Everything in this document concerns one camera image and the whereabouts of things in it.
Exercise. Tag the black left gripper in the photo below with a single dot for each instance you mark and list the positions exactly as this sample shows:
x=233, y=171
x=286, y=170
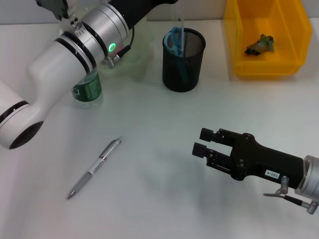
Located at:
x=139, y=10

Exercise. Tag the light blue scissors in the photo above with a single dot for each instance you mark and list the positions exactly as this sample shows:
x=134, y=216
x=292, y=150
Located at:
x=174, y=42

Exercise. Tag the yellow plastic bin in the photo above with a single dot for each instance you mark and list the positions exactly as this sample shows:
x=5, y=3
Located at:
x=249, y=20

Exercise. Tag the clear green-label water bottle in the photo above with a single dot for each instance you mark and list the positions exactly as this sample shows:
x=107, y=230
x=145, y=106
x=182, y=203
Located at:
x=87, y=92

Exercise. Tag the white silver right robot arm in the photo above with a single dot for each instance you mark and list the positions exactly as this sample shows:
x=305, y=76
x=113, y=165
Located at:
x=310, y=176

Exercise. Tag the green plastic wrapper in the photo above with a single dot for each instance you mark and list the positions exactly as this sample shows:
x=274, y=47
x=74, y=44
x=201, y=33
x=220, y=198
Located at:
x=261, y=44

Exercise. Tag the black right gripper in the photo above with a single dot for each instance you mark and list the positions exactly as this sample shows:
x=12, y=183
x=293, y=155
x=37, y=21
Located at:
x=264, y=161

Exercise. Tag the clear plastic ruler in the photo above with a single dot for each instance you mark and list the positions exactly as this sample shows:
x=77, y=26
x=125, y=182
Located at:
x=180, y=25

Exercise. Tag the silver ballpoint pen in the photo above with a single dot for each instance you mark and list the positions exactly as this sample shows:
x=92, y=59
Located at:
x=99, y=161

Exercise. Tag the black mesh pen holder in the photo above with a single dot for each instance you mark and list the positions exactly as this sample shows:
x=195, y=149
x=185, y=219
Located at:
x=182, y=72

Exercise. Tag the translucent green fruit bowl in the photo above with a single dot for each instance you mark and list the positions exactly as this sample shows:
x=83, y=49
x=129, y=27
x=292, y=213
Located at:
x=139, y=59

